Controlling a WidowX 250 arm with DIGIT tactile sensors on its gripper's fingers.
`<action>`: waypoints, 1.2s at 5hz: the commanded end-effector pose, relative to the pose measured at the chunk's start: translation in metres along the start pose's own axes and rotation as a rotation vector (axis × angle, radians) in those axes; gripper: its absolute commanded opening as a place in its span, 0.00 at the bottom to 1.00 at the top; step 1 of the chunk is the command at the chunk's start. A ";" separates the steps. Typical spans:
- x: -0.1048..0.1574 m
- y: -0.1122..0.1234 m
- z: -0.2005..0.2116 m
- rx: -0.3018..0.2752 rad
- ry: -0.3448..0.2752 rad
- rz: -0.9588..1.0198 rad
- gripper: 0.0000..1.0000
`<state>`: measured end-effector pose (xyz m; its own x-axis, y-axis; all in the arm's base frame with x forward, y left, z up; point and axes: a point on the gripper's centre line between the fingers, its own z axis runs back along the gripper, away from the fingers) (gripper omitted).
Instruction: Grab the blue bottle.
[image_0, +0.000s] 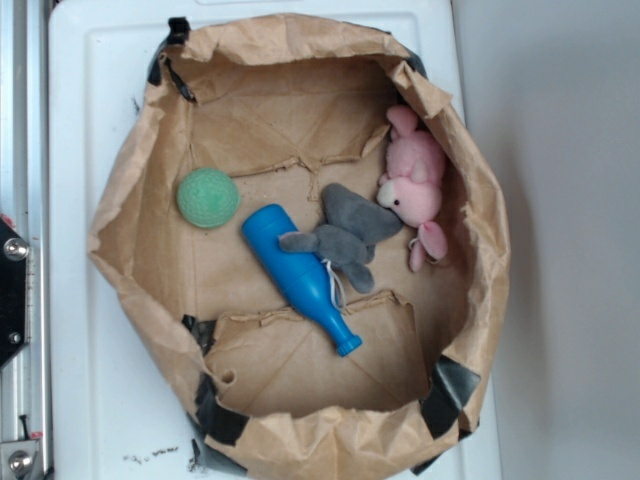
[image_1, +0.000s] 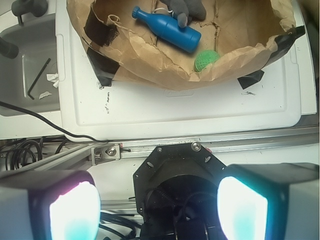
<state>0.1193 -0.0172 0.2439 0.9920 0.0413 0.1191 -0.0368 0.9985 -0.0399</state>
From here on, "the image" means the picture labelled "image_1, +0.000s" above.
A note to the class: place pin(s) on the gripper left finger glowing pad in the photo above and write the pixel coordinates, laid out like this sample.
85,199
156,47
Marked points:
48,205

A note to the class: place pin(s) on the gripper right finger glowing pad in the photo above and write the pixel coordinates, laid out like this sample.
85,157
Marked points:
278,201

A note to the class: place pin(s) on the blue plastic bottle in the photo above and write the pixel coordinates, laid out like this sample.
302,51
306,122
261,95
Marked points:
167,28

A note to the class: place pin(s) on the grey plastic bin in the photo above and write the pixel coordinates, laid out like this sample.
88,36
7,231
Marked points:
36,41

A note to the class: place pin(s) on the black hex key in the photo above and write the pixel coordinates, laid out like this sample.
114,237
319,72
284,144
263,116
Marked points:
37,78

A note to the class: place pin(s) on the green dimpled ball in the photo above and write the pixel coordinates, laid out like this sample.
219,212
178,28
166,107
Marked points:
205,58

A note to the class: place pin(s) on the brown paper bag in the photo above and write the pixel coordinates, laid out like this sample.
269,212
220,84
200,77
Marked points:
245,33

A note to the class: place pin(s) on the grey plush toy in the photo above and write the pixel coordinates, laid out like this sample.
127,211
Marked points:
186,10

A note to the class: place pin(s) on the aluminium frame rail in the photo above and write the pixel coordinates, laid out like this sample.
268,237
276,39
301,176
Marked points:
287,145

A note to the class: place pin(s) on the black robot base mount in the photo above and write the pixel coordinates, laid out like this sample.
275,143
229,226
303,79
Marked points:
177,197

